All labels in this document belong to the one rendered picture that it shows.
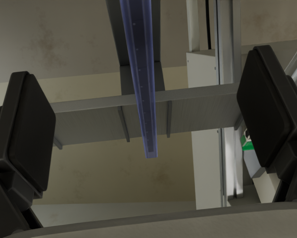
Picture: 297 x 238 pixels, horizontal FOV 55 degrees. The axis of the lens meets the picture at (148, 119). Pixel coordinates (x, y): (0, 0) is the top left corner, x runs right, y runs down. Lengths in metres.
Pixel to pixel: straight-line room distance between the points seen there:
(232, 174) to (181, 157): 3.06
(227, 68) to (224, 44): 0.05
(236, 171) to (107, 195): 3.54
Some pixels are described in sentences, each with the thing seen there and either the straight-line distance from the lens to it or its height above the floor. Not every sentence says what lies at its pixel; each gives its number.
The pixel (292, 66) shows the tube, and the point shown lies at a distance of 0.22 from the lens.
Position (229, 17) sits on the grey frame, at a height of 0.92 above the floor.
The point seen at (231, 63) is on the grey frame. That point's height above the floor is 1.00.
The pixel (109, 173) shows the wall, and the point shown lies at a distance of 3.96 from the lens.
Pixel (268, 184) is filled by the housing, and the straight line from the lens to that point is 0.63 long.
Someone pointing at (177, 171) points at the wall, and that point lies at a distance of 3.81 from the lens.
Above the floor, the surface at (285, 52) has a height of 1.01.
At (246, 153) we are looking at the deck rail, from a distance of 0.65.
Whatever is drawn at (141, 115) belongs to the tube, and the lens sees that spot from 0.23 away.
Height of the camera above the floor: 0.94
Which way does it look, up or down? 16 degrees up
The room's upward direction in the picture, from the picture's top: 174 degrees clockwise
